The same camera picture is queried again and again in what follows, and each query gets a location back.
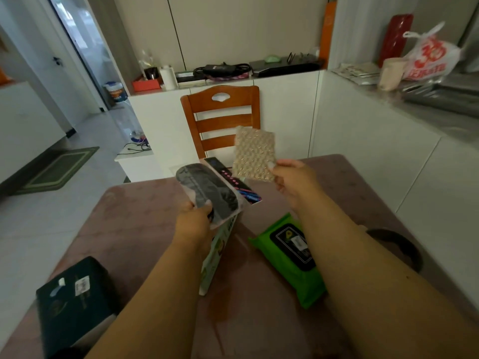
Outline red box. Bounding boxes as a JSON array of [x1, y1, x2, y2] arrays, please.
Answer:
[[131, 75, 162, 92]]

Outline white blue bucket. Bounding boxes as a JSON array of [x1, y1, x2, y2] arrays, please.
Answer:
[[104, 82, 128, 103]]

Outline dark green tissue box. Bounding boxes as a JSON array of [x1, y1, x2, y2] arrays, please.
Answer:
[[36, 256, 121, 359]]

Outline orange board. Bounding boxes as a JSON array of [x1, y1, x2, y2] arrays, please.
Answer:
[[319, 0, 337, 69]]

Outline white and black product box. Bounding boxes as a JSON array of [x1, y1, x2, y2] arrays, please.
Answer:
[[199, 157, 262, 296]]

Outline stack of papers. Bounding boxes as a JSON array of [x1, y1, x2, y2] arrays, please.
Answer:
[[332, 63, 381, 86]]

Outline white paper roll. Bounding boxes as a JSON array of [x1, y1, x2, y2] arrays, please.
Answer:
[[160, 66, 178, 91]]

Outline black mouse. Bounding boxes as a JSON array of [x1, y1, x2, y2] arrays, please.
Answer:
[[175, 163, 244, 230]]

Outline bubble wrap pouch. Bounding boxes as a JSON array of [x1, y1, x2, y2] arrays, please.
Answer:
[[232, 125, 278, 183]]

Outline wooden chair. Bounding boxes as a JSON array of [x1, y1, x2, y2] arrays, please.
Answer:
[[180, 85, 261, 160]]

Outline green door mat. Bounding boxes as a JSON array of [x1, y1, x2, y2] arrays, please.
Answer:
[[15, 147, 100, 195]]

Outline green wet wipes pack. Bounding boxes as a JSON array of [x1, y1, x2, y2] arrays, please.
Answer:
[[248, 213, 327, 310]]

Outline person's left forearm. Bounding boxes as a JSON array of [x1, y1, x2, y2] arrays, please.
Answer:
[[85, 239, 210, 359]]

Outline person's left hand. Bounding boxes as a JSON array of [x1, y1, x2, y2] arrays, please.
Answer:
[[173, 200, 214, 255]]

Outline person's right hand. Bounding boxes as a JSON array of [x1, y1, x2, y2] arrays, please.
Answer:
[[267, 159, 324, 213]]

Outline black laptop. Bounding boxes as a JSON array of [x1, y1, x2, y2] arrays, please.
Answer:
[[249, 55, 325, 78]]

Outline black cables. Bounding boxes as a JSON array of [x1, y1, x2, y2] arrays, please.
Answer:
[[117, 140, 152, 156]]

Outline person's right forearm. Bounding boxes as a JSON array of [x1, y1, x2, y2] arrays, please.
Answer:
[[297, 190, 479, 359]]

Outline beige cup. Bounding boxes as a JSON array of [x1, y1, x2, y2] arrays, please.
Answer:
[[377, 57, 408, 91]]

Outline stack of books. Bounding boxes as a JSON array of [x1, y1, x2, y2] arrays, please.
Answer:
[[175, 71, 207, 89]]

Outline red bottle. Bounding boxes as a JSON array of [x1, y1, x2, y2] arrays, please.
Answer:
[[377, 13, 414, 68]]

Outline black power adapter with cable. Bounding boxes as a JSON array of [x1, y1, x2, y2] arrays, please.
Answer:
[[193, 62, 252, 80]]

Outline black round object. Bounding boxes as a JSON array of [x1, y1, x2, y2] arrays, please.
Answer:
[[366, 228, 424, 273]]

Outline metal tray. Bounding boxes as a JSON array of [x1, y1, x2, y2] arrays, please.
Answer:
[[401, 84, 479, 118]]

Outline white low cabinet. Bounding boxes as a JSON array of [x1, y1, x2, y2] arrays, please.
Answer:
[[115, 143, 165, 183]]

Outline white red plastic bag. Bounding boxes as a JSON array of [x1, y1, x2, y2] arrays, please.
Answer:
[[402, 21, 462, 82]]

